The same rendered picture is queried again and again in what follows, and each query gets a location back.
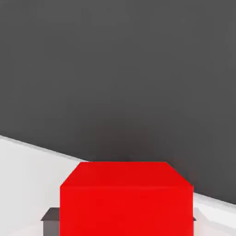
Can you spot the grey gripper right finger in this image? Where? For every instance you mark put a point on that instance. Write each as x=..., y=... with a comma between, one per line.
x=198, y=224

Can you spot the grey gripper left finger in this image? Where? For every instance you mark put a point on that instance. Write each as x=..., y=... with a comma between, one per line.
x=51, y=223

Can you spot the small red cube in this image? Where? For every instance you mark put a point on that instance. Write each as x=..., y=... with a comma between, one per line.
x=126, y=202

